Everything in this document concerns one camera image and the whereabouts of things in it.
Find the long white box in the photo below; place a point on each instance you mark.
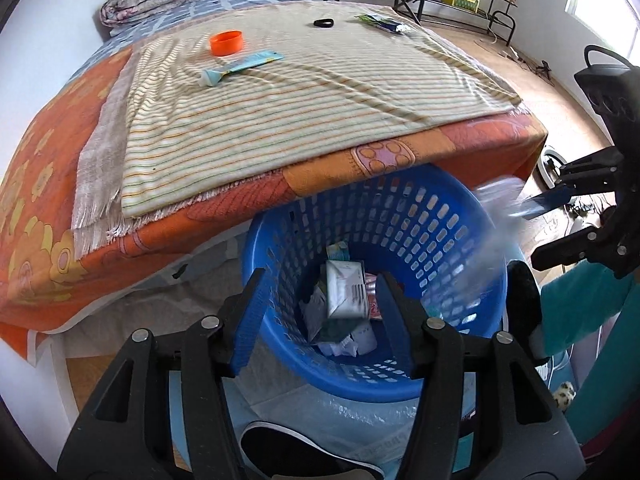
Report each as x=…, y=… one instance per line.
x=315, y=315

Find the clear plastic bottle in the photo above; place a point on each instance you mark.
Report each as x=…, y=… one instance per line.
x=500, y=200

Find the yellow striped towel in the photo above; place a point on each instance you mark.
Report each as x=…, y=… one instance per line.
x=300, y=125

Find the green white milk carton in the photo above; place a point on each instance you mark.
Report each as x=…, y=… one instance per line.
x=345, y=290

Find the white round floor device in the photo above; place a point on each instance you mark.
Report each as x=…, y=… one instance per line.
x=547, y=160

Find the black slipper white trim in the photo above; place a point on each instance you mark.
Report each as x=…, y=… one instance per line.
x=300, y=450

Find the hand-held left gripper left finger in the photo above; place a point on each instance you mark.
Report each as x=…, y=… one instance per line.
x=250, y=320

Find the black drying rack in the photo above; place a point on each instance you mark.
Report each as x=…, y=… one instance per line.
x=510, y=20

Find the orange floral bedsheet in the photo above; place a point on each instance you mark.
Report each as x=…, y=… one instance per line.
x=30, y=200

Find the person's teal trouser leg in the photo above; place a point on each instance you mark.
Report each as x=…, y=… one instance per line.
x=580, y=310

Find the orange plastic cap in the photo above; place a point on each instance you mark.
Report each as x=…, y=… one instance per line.
x=227, y=44

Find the leopard print slipper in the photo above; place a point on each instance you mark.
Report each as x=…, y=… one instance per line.
x=564, y=394

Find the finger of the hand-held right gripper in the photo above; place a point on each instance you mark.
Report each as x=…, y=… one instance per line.
x=575, y=247
x=545, y=202

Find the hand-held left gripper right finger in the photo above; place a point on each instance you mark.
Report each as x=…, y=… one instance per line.
x=395, y=325

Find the white bed frame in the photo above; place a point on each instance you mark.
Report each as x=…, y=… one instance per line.
x=47, y=355

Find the red cardboard box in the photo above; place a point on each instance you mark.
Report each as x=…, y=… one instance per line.
x=373, y=295

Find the beige plaid towel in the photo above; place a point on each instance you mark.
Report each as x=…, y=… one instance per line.
x=100, y=160

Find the teal toothpaste tube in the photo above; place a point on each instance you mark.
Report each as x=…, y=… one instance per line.
x=250, y=62

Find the green foil wrapper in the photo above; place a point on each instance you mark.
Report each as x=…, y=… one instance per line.
x=382, y=22

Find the blue plastic basket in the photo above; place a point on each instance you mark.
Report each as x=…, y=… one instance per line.
x=425, y=220

